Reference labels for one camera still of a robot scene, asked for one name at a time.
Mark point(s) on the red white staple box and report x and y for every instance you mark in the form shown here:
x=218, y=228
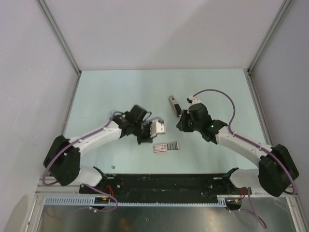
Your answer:
x=158, y=148

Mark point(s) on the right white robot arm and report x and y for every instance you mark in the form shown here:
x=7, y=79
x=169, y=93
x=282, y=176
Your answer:
x=275, y=171

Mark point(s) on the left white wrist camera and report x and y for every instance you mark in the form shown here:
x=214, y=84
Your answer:
x=157, y=127

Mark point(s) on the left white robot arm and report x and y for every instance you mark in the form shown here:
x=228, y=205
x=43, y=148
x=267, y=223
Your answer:
x=63, y=160

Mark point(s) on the grey cable duct rail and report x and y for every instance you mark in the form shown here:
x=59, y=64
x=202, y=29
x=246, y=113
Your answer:
x=98, y=200

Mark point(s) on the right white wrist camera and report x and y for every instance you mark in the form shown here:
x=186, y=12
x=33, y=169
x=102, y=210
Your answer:
x=193, y=100

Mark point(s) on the beige deli stapler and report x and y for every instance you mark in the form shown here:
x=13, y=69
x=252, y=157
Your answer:
x=175, y=106

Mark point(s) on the aluminium frame rails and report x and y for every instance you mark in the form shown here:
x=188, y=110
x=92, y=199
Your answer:
x=165, y=139

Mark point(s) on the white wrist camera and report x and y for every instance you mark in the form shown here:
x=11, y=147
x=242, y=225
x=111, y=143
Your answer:
x=157, y=127
x=193, y=100

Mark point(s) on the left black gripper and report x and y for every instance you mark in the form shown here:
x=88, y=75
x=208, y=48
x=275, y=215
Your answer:
x=147, y=137

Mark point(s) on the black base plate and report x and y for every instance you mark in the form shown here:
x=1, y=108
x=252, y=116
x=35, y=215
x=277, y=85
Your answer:
x=169, y=187

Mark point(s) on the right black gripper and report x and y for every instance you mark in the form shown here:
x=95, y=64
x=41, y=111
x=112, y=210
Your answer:
x=182, y=124

